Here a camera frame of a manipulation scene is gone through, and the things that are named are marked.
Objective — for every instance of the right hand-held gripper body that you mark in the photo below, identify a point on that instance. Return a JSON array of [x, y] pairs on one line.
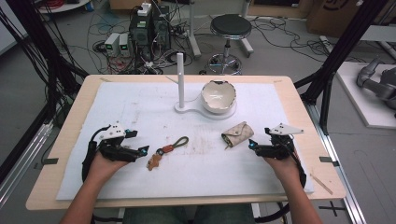
[[285, 130]]

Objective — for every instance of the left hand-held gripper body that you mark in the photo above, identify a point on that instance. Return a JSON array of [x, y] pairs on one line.
[[113, 133]]

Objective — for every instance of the beige patterned key pouch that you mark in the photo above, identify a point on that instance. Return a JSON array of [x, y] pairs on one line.
[[239, 133]]

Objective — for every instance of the person's left hand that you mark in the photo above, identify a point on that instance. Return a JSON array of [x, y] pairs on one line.
[[102, 168]]

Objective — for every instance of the person's right hand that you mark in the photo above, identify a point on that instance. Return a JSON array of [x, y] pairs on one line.
[[288, 169]]

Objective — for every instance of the black tape strip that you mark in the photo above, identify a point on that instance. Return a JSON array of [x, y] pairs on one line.
[[327, 159], [50, 161]]

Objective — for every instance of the white foam mat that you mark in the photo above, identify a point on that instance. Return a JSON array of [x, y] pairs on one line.
[[186, 180]]

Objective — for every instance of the white shell-shaped bowl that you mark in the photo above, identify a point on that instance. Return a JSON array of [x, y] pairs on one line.
[[218, 97]]

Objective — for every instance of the thin wooden stick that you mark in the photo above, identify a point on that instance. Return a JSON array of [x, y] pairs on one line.
[[322, 184]]

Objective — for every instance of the person's legs in jeans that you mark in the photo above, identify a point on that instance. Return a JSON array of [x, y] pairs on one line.
[[186, 215]]

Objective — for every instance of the white platform board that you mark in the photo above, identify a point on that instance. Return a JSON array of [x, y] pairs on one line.
[[358, 102]]

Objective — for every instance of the white power supply box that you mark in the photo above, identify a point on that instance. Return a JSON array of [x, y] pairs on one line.
[[124, 45], [112, 44]]

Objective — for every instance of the white metal table leg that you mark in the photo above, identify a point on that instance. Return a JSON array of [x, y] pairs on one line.
[[193, 34], [246, 43]]

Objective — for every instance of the black tape cross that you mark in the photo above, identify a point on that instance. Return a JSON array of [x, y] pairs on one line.
[[333, 208]]

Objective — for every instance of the black computer tower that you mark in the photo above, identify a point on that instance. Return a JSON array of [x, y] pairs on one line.
[[162, 29], [141, 35]]

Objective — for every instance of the black round stool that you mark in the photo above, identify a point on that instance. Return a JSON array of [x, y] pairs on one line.
[[231, 25]]

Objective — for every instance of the brown cardboard box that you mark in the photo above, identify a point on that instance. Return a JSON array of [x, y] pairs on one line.
[[330, 17]]

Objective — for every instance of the white power adapter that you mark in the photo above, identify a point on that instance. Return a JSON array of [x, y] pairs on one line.
[[144, 8]]

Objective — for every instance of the round white table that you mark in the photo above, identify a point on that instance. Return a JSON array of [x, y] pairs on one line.
[[62, 6]]

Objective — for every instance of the aluminium rail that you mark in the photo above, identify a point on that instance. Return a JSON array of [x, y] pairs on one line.
[[339, 165], [21, 165]]

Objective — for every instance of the white post stand with base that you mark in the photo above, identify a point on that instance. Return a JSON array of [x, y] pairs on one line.
[[180, 77]]

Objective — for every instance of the black metal frame strut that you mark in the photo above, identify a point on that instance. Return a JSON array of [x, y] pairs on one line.
[[339, 53]]

